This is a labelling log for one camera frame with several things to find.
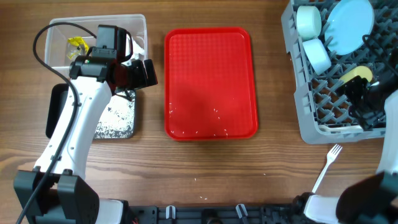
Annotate white napkin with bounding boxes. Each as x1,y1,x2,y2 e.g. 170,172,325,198
123,36,146,66

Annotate yellow plastic cup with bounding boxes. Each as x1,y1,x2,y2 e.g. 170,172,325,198
339,65,373,84

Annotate yellow snack wrapper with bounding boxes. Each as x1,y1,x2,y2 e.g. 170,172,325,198
66,36,89,60

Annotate white plastic fork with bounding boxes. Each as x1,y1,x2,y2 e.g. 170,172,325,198
312,144,343,194

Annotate light blue small bowl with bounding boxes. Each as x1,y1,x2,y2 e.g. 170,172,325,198
303,39,331,75

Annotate light blue plate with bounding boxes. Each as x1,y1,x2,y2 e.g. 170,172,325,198
325,0,375,55

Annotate mint green bowl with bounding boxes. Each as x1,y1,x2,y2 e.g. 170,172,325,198
296,6,322,41

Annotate white plastic spoon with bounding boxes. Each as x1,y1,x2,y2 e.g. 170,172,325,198
318,124,363,132

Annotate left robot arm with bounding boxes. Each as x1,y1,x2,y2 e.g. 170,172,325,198
14,25,157,223

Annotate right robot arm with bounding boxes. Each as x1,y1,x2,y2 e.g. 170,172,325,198
291,46,397,223

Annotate grey dishwasher rack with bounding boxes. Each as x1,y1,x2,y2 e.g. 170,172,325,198
281,1,397,144

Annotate clear plastic waste bin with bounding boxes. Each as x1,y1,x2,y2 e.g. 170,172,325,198
44,14,148,77

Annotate black food waste tray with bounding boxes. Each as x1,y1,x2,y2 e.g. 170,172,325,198
45,83,136,140

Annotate red serving tray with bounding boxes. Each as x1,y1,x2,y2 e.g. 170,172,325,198
164,27,259,141

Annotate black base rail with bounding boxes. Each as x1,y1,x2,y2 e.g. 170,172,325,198
130,204,312,224

